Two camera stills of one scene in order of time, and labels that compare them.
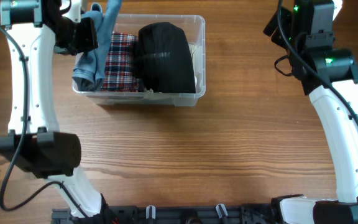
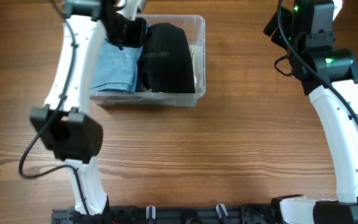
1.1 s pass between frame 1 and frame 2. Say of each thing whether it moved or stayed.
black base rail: stayed
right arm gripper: stayed
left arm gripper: moved
